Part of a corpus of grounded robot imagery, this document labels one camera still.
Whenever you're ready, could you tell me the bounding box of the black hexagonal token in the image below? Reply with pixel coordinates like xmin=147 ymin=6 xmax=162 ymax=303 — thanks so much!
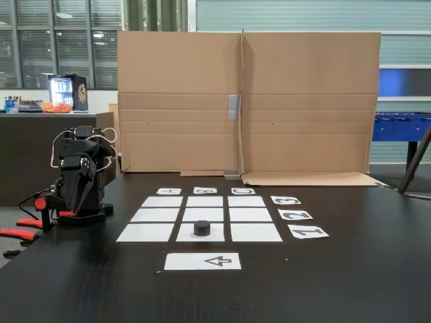
xmin=193 ymin=220 xmax=211 ymax=238

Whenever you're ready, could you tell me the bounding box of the brown wooden easel leg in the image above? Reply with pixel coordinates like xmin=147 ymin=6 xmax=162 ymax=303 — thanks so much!
xmin=397 ymin=127 xmax=431 ymax=196

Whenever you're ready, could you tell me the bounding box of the black power cable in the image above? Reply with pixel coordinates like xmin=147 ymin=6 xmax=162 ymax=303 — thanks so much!
xmin=18 ymin=189 xmax=52 ymax=221

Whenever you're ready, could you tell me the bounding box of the black mini fridge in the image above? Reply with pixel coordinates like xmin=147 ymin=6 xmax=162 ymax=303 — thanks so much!
xmin=47 ymin=73 xmax=90 ymax=112

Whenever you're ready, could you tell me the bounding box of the white paper grid square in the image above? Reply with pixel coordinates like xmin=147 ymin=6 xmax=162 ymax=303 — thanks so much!
xmin=181 ymin=207 xmax=225 ymax=223
xmin=116 ymin=223 xmax=174 ymax=243
xmin=229 ymin=207 xmax=273 ymax=223
xmin=130 ymin=208 xmax=180 ymax=223
xmin=228 ymin=196 xmax=267 ymax=208
xmin=141 ymin=196 xmax=184 ymax=208
xmin=185 ymin=196 xmax=224 ymax=208
xmin=230 ymin=223 xmax=284 ymax=243
xmin=175 ymin=223 xmax=226 ymax=243

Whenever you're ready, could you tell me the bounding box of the dark counter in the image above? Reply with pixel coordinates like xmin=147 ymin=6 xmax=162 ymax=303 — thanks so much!
xmin=0 ymin=112 xmax=118 ymax=207

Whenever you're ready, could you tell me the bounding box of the white paper arrow sheet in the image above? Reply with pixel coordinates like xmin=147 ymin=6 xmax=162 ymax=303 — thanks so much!
xmin=164 ymin=252 xmax=242 ymax=271

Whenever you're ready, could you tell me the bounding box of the paper sheet number 1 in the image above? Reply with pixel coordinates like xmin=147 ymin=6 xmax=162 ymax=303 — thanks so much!
xmin=288 ymin=225 xmax=330 ymax=240

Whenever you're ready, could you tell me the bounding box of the black and red clamp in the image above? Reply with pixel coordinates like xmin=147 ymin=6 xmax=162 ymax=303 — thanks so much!
xmin=33 ymin=193 xmax=81 ymax=234

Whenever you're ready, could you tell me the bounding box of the small brown cardboard sheet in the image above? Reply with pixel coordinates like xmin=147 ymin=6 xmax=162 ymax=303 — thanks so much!
xmin=96 ymin=103 xmax=119 ymax=179

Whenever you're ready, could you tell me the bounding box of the blue foosball table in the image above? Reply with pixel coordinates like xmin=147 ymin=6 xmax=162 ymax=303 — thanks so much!
xmin=372 ymin=111 xmax=431 ymax=166

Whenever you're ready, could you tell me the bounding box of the bowl of orange snacks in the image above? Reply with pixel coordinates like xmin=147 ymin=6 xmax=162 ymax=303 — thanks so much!
xmin=36 ymin=102 xmax=74 ymax=114

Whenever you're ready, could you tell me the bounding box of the paper sheet number 2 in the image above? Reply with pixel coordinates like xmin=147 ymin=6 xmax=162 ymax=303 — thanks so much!
xmin=277 ymin=209 xmax=314 ymax=221

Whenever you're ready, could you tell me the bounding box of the box of small bottles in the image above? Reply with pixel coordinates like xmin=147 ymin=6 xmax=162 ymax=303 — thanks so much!
xmin=3 ymin=96 xmax=22 ymax=114

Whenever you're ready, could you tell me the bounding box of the large brown cardboard panel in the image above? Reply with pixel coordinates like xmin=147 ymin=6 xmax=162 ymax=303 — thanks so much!
xmin=117 ymin=30 xmax=244 ymax=178
xmin=240 ymin=28 xmax=387 ymax=187

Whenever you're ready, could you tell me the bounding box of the red and black chair base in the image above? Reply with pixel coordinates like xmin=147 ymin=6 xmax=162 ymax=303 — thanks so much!
xmin=0 ymin=217 xmax=44 ymax=259

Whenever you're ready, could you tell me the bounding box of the paper sheet number 3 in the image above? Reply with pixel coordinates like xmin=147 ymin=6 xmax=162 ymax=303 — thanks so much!
xmin=270 ymin=195 xmax=302 ymax=206

